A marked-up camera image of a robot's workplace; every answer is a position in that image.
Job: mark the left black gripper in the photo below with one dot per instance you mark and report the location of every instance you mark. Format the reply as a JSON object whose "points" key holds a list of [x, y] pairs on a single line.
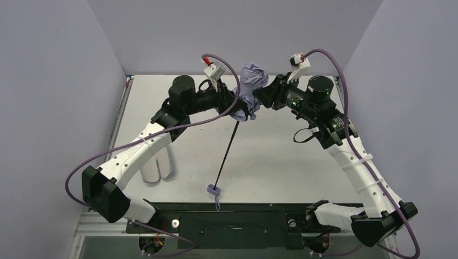
{"points": [[231, 103]]}

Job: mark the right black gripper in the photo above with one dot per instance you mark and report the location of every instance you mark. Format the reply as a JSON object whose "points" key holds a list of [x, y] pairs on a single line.
{"points": [[271, 95]]}

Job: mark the lavender umbrella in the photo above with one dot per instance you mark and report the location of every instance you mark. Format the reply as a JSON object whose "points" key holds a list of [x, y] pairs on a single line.
{"points": [[252, 77]]}

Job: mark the lavender umbrella case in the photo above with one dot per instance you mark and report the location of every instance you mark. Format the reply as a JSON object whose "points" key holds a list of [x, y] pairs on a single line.
{"points": [[157, 168]]}

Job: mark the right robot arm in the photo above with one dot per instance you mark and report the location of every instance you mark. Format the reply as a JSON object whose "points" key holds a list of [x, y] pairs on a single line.
{"points": [[379, 215]]}

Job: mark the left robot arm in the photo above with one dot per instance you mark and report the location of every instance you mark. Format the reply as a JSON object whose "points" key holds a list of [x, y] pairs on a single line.
{"points": [[103, 187]]}

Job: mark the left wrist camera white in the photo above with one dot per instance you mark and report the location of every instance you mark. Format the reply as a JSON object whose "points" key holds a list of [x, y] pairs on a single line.
{"points": [[213, 72]]}

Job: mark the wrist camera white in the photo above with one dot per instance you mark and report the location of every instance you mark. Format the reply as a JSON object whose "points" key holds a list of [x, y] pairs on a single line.
{"points": [[213, 72], [299, 64]]}

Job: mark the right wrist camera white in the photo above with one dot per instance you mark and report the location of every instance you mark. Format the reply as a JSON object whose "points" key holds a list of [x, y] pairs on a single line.
{"points": [[299, 64]]}

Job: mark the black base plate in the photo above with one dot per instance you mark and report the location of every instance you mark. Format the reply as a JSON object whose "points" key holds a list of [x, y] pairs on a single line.
{"points": [[290, 226]]}

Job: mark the aluminium frame rail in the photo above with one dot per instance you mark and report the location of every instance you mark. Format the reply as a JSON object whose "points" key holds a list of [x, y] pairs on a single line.
{"points": [[92, 224]]}

